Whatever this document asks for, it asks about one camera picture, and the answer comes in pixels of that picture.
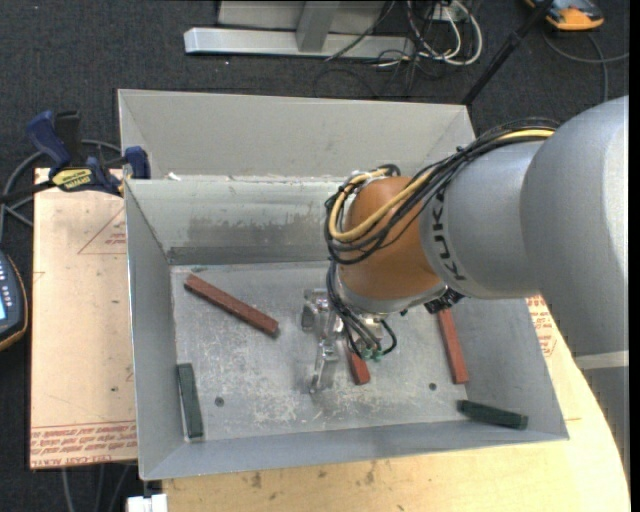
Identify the red-brown flat block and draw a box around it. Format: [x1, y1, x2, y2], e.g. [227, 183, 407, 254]
[183, 273, 281, 339]
[436, 308, 471, 386]
[345, 346, 372, 387]

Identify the dark green flat block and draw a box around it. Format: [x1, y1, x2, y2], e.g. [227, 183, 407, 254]
[455, 399, 530, 432]
[175, 362, 206, 442]

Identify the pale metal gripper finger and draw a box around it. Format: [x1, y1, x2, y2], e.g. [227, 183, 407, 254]
[308, 335, 344, 395]
[301, 287, 345, 334]

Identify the brown cardboard board, red print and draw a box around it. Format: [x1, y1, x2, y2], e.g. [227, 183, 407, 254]
[29, 167, 559, 471]

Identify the grey metal bin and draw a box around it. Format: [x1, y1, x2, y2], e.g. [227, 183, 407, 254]
[118, 88, 570, 481]

